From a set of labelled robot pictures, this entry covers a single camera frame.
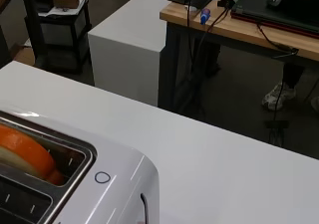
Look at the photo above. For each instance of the orange-edged toast slice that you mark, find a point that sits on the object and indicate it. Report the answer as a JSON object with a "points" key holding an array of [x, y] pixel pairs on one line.
{"points": [[26, 151]]}

